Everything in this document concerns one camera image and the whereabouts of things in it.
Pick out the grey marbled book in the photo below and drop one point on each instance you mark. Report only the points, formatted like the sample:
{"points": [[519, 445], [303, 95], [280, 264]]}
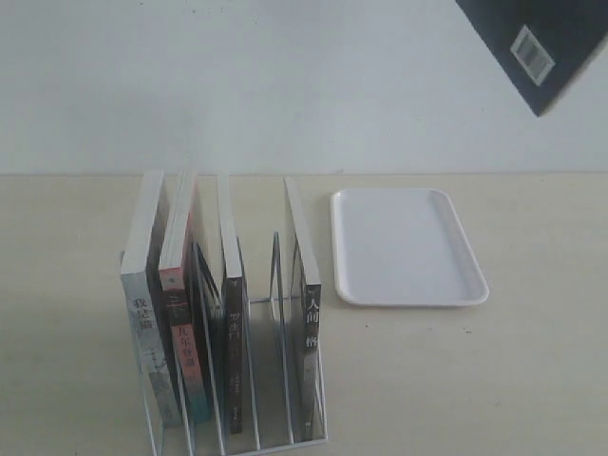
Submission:
{"points": [[139, 272]]}

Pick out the white plastic tray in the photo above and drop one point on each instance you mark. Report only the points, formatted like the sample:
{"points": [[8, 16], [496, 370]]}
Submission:
{"points": [[402, 247]]}

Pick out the red teal book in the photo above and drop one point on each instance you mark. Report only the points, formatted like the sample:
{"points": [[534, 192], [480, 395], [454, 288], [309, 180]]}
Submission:
{"points": [[181, 293]]}

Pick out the black book white characters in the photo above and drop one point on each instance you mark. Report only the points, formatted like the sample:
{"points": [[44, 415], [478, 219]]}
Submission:
{"points": [[304, 288]]}

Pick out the dark brown book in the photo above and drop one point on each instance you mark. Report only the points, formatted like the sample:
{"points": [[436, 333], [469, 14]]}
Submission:
{"points": [[232, 288]]}

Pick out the blue book orange moon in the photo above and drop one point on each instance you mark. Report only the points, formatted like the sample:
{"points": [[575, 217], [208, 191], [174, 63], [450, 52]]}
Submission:
{"points": [[542, 46]]}

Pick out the white wire book rack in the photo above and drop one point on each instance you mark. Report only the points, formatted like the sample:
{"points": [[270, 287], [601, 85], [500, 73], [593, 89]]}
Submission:
{"points": [[273, 421]]}

